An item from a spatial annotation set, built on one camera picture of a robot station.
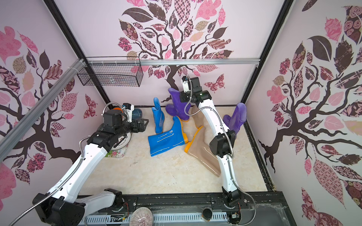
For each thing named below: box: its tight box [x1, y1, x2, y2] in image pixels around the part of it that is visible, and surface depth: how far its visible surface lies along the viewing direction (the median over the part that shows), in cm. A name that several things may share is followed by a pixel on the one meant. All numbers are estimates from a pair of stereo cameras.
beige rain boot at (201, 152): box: [184, 126, 222, 178], surface depth 91 cm
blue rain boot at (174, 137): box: [148, 116, 189, 157], surface depth 99 cm
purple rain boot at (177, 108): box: [165, 87, 191, 121], surface depth 100 cm
